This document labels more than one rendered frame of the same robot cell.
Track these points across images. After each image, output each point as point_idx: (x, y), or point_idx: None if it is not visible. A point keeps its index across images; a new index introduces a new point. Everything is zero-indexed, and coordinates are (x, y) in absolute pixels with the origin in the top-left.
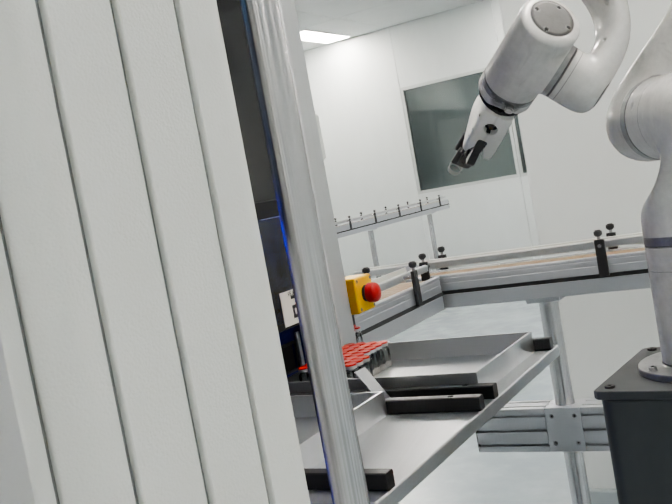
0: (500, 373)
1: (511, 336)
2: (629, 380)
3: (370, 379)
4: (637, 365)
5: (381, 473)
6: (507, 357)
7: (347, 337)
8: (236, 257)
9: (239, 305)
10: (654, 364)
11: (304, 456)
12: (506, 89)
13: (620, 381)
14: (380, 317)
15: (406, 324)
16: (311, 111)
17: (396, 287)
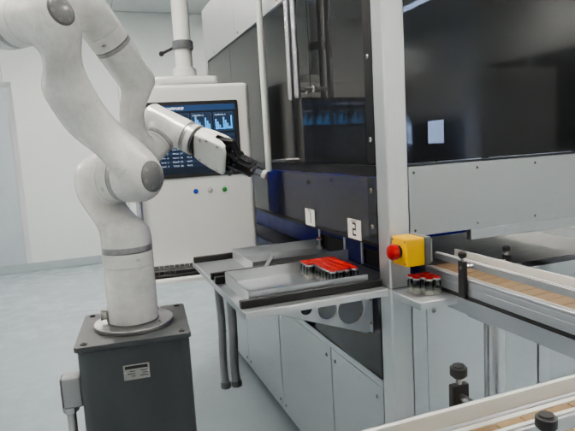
0: (233, 287)
1: (261, 292)
2: (170, 309)
3: (269, 261)
4: (177, 319)
5: (194, 256)
6: (235, 285)
7: (383, 270)
8: None
9: None
10: (161, 312)
11: (234, 255)
12: None
13: (174, 309)
14: (509, 307)
15: (556, 345)
16: (381, 106)
17: None
